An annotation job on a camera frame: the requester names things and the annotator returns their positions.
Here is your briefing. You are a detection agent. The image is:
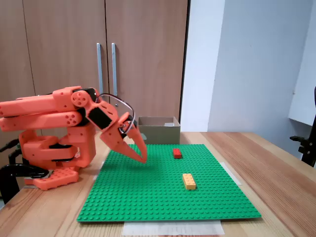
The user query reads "yellow lego brick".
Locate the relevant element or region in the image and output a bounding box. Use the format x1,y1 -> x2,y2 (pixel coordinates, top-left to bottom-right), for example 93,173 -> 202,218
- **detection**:
182,173 -> 198,191

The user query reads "masking tape strip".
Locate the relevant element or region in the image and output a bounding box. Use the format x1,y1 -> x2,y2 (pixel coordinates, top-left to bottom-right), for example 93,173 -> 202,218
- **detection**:
92,161 -> 106,181
122,220 -> 226,237
220,161 -> 242,186

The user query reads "black table clamp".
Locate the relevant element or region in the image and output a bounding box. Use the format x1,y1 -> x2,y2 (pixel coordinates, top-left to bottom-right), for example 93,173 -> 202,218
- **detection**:
0,139 -> 50,205

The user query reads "black stand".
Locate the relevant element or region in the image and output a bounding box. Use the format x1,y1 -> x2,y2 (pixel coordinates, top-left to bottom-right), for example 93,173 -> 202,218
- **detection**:
289,86 -> 316,168

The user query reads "open cardboard box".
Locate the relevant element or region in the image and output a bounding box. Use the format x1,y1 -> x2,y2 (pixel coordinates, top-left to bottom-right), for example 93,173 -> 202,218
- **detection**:
137,116 -> 181,145

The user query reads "white board panel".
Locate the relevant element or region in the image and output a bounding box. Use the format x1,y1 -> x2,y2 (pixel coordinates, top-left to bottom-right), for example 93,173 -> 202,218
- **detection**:
288,0 -> 316,127

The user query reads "gripper motor cable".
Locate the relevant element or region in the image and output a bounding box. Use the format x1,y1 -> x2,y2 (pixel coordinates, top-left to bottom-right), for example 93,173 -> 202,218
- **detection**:
95,93 -> 136,135

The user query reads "green lego baseplate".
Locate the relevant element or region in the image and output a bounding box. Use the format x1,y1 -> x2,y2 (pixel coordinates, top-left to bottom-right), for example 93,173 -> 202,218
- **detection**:
76,144 -> 262,223

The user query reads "metal cabinet handle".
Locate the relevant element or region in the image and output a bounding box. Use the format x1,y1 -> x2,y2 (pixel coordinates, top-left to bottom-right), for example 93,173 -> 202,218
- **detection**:
96,42 -> 105,96
111,42 -> 119,97

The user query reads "brown wooden cabinet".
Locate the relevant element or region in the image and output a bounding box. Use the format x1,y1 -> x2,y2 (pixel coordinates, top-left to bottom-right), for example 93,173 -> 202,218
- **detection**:
0,0 -> 191,163

